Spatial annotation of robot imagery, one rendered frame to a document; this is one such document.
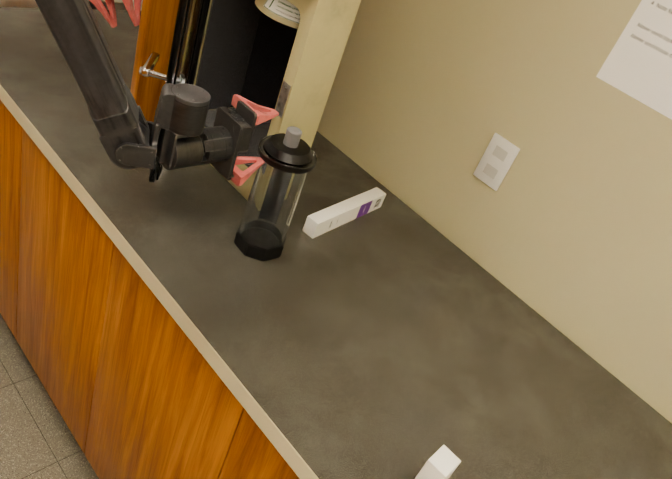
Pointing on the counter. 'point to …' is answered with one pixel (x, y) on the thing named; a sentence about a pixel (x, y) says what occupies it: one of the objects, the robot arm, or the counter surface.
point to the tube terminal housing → (310, 51)
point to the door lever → (152, 67)
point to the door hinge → (201, 28)
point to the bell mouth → (278, 8)
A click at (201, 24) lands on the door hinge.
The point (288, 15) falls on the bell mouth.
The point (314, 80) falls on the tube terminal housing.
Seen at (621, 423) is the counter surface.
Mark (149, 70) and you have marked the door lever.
